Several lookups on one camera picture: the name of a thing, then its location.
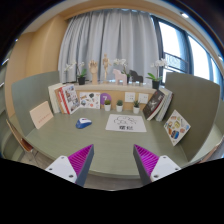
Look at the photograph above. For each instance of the small potted plant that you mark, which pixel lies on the small potted plant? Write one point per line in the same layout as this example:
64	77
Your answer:
136	107
119	106
107	105

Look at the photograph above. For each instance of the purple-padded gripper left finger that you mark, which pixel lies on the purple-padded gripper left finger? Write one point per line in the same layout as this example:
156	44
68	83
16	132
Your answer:
75	167

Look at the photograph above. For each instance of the pink card on left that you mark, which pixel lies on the pink card on left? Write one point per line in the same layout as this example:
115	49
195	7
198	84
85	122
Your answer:
41	114

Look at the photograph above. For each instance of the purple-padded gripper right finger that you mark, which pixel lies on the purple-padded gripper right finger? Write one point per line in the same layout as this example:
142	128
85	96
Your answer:
152	167

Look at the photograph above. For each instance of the white orchid pot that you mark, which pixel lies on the white orchid pot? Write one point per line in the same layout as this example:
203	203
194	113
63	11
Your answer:
156	78
80	69

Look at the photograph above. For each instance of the small potted plant middle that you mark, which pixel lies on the small potted plant middle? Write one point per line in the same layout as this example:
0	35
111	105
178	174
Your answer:
119	106

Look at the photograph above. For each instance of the blue and white computer mouse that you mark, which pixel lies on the blue and white computer mouse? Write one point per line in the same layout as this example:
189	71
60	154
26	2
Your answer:
83	122

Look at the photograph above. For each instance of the white orchid middle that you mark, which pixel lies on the white orchid middle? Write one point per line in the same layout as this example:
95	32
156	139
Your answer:
123	63

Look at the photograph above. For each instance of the purple round sign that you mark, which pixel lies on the purple round sign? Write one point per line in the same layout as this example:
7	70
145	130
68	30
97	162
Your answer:
104	97

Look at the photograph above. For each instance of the colourful sticker card on right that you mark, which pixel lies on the colourful sticker card on right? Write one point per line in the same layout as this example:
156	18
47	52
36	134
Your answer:
176	127

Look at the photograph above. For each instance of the grey curtain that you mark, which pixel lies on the grey curtain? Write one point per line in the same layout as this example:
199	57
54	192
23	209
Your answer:
117	33

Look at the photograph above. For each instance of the wooden mannequin figure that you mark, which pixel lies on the wooden mannequin figure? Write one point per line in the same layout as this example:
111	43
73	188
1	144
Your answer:
106	63

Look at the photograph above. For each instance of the black horse figurine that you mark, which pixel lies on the black horse figurine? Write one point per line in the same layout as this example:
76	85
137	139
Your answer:
135	76

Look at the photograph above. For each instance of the white orchid right pot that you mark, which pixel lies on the white orchid right pot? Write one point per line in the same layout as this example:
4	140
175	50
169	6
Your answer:
156	78

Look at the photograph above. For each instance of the pink horse figurine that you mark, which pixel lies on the pink horse figurine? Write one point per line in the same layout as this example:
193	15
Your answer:
120	77

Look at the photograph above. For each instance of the white orchid left pot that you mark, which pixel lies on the white orchid left pot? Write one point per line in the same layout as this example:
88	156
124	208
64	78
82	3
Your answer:
80	69

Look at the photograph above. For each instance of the small potted plant left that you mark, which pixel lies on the small potted plant left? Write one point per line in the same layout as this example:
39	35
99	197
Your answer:
107	105

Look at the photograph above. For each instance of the dark leaning book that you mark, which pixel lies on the dark leaning book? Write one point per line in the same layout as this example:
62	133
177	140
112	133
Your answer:
153	105

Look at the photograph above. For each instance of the leaning magazine with photos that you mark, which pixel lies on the leaning magazine with photos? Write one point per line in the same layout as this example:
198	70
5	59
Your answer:
70	98

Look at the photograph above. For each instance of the wooden hand model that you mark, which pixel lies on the wooden hand model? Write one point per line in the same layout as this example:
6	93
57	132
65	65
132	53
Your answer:
93	67

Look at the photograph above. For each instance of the white book left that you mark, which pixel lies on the white book left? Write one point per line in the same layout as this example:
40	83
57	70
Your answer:
53	97

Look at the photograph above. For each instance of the small potted plant right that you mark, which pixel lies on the small potted plant right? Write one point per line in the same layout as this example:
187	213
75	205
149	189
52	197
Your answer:
136	107

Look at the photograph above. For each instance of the white printed mouse pad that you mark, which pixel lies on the white printed mouse pad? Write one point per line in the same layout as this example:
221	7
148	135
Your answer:
125	123

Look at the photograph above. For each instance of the illustrated white picture card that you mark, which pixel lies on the illustrated white picture card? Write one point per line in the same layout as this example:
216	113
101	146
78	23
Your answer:
90	100

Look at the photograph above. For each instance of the white books stack right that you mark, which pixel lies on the white books stack right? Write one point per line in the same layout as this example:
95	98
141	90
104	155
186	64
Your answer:
168	97

